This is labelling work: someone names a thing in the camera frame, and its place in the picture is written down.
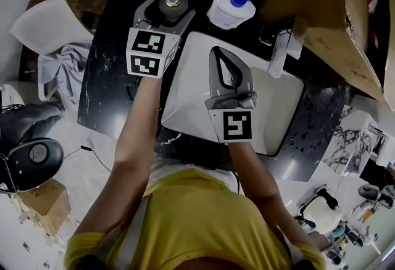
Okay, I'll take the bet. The black round container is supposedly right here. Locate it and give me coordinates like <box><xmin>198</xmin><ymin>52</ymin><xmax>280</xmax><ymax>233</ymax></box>
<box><xmin>158</xmin><ymin>0</ymin><xmax>189</xmax><ymax>25</ymax></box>

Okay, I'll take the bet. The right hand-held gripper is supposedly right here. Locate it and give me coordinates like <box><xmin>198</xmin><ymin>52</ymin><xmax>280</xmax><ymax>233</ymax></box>
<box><xmin>204</xmin><ymin>46</ymin><xmax>259</xmax><ymax>144</ymax></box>

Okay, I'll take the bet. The white bottle with blue cap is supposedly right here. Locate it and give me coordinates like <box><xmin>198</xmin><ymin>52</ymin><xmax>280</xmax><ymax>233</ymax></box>
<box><xmin>206</xmin><ymin>0</ymin><xmax>259</xmax><ymax>31</ymax></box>

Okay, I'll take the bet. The white and black chair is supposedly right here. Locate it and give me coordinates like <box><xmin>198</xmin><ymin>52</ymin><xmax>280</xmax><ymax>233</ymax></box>
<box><xmin>296</xmin><ymin>187</ymin><xmax>344</xmax><ymax>234</ymax></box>

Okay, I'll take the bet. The black round device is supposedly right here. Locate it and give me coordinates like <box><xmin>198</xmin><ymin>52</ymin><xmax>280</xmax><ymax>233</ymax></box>
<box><xmin>0</xmin><ymin>137</ymin><xmax>65</xmax><ymax>193</ymax></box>

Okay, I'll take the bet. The person's yellow shirt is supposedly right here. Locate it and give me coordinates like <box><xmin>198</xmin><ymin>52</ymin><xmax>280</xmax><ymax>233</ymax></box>
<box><xmin>63</xmin><ymin>168</ymin><xmax>328</xmax><ymax>270</ymax></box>

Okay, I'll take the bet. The chrome faucet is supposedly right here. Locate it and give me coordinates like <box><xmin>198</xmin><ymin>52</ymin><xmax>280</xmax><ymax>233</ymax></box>
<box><xmin>266</xmin><ymin>29</ymin><xmax>302</xmax><ymax>79</ymax></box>

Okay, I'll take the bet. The large cardboard box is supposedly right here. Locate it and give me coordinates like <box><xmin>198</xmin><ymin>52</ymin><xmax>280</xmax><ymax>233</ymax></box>
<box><xmin>260</xmin><ymin>0</ymin><xmax>395</xmax><ymax>104</ymax></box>

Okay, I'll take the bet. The dark grey cloth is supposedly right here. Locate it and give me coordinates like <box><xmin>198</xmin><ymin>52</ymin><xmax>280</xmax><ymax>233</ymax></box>
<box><xmin>0</xmin><ymin>101</ymin><xmax>66</xmax><ymax>147</ymax></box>

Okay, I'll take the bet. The marble patterned panel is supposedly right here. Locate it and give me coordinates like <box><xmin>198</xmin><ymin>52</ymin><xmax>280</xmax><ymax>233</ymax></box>
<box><xmin>323</xmin><ymin>104</ymin><xmax>388</xmax><ymax>178</ymax></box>

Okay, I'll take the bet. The light grey cloth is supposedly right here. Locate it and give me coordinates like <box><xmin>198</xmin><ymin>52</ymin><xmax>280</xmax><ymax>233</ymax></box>
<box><xmin>36</xmin><ymin>41</ymin><xmax>94</xmax><ymax>107</ymax></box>

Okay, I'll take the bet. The white sink basin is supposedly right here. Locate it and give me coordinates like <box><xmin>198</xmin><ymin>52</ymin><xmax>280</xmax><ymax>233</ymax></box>
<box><xmin>160</xmin><ymin>30</ymin><xmax>306</xmax><ymax>158</ymax></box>

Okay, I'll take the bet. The black marble sink countertop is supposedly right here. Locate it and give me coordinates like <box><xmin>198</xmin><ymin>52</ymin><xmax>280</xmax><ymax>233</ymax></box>
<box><xmin>76</xmin><ymin>0</ymin><xmax>351</xmax><ymax>184</ymax></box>

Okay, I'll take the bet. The person's left forearm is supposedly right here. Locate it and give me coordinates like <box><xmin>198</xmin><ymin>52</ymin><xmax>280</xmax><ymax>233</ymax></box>
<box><xmin>75</xmin><ymin>73</ymin><xmax>162</xmax><ymax>236</ymax></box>

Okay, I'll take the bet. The small cardboard box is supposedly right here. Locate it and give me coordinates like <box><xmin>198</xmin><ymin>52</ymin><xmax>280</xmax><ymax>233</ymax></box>
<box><xmin>14</xmin><ymin>177</ymin><xmax>72</xmax><ymax>237</ymax></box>

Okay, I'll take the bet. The person's right forearm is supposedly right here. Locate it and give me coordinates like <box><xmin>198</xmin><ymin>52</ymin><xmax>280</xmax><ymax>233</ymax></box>
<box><xmin>226</xmin><ymin>139</ymin><xmax>313</xmax><ymax>250</ymax></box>

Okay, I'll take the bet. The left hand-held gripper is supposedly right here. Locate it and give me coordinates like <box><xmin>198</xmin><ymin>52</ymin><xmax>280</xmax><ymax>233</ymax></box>
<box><xmin>125</xmin><ymin>0</ymin><xmax>197</xmax><ymax>80</ymax></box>

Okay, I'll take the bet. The black floor cable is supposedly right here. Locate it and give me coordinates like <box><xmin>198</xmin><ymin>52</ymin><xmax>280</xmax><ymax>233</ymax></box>
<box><xmin>63</xmin><ymin>144</ymin><xmax>112</xmax><ymax>174</ymax></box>

